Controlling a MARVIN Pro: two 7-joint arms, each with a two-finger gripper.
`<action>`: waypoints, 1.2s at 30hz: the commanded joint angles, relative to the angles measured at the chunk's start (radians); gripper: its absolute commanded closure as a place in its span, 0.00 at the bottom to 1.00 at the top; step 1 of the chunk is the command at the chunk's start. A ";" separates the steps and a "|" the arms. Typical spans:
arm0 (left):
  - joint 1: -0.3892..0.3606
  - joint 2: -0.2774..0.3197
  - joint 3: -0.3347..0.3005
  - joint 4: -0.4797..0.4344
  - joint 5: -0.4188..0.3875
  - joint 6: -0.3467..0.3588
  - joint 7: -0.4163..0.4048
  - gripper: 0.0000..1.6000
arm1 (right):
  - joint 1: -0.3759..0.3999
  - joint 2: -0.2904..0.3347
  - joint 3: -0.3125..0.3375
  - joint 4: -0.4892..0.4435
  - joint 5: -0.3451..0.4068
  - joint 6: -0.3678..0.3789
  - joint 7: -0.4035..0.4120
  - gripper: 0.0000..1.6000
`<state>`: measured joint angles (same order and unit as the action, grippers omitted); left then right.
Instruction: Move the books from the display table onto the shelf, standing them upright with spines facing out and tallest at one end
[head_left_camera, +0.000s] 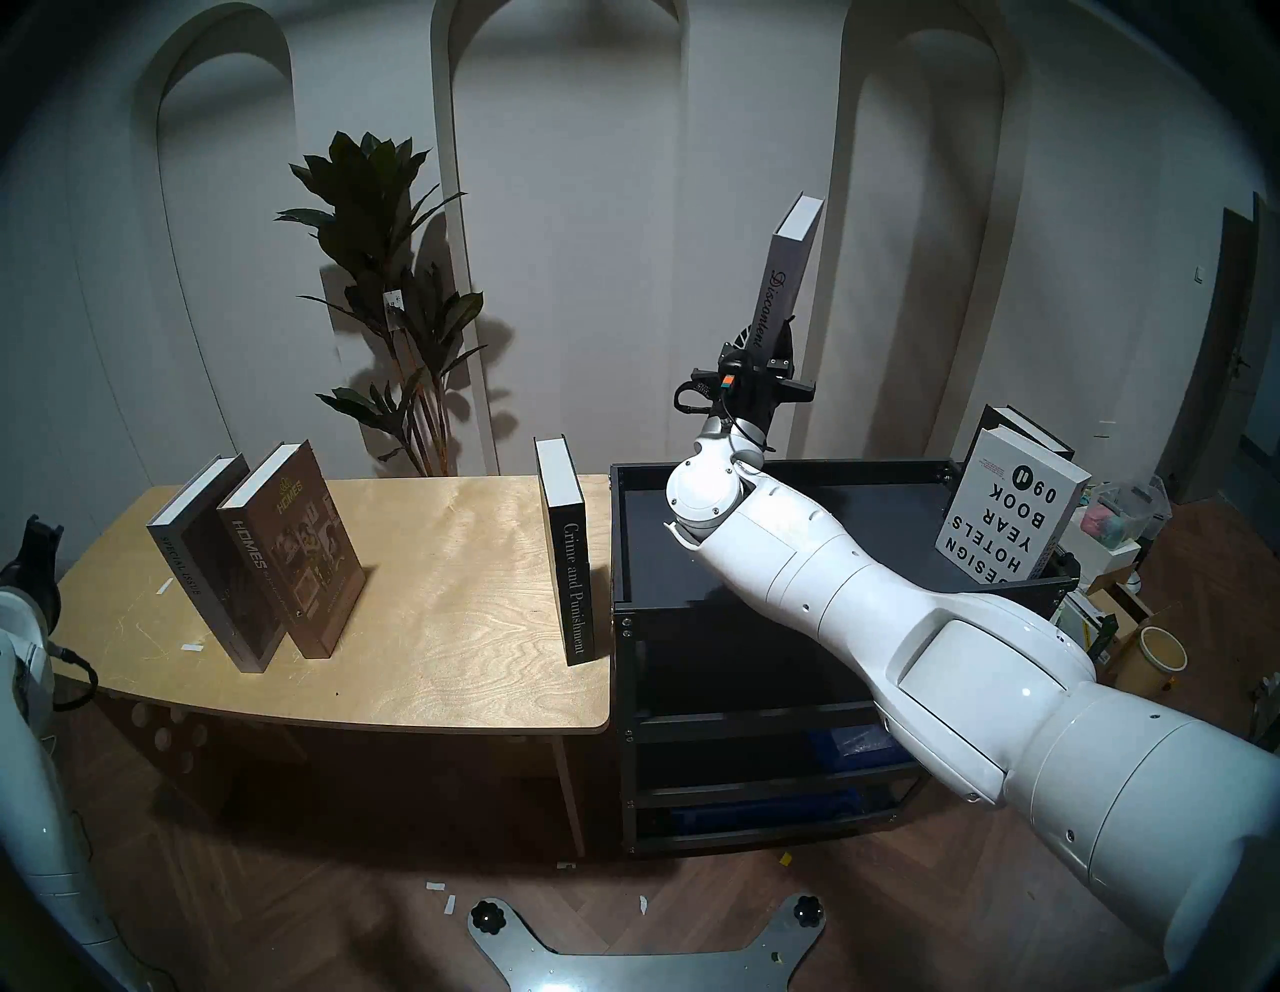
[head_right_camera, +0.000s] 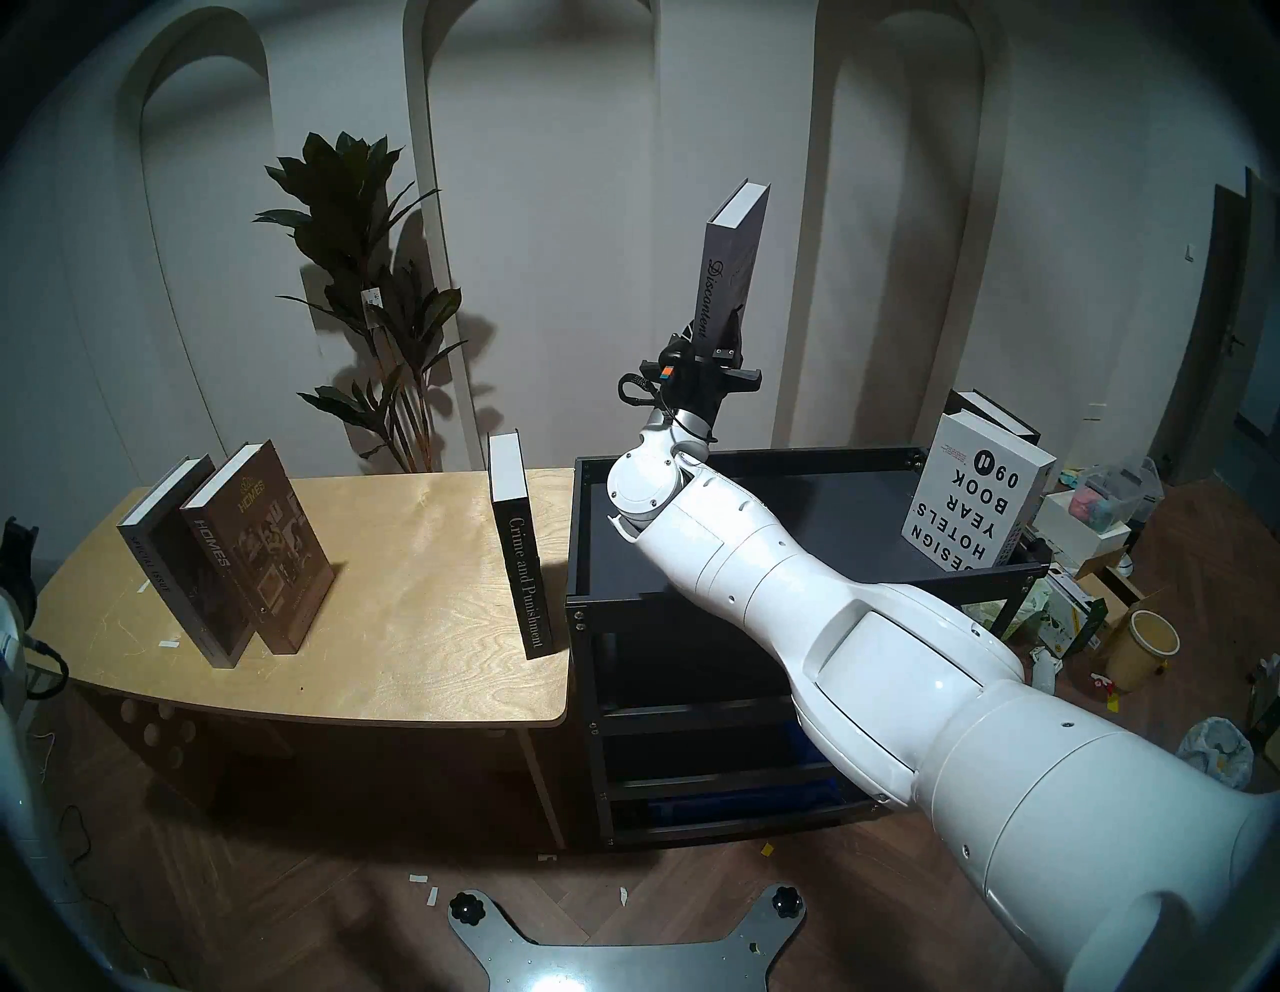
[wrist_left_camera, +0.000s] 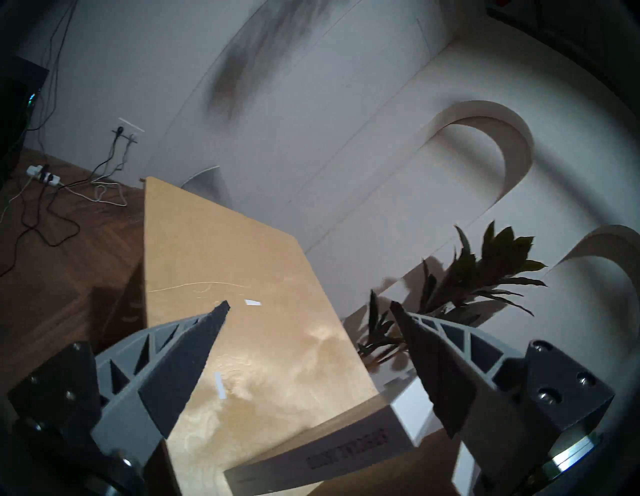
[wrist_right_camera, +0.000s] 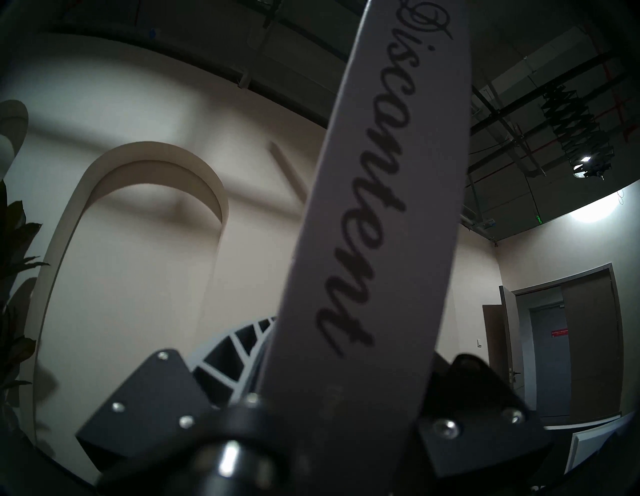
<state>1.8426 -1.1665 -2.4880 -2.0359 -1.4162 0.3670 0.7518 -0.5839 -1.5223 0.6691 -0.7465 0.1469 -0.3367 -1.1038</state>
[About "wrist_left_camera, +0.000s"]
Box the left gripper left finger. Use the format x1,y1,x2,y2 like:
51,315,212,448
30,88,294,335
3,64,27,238
7,300,231,461

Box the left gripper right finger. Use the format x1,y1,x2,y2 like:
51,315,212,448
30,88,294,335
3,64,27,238
390,301,616,488

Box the wooden display table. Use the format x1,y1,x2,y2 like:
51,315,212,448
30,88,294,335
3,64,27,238
97,176,401,496

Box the tall green potted plant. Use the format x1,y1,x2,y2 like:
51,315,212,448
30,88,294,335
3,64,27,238
357,221,548,372

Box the grey Special Issue book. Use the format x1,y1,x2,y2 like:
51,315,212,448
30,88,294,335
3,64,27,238
222,375,432,496

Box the grey curved panel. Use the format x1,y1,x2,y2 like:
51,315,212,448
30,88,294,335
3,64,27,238
180,166,234,207

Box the white power strip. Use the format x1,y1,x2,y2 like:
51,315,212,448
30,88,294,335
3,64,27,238
26,165,64,187

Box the black equipment box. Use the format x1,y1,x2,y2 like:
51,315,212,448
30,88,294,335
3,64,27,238
0,55,50,186

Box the white floor cable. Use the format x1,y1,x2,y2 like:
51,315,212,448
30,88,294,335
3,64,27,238
0,175,129,223

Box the black floor cable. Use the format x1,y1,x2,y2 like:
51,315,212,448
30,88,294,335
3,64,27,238
0,125,132,278

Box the white wall socket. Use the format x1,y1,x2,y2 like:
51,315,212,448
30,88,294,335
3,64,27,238
111,117,147,146

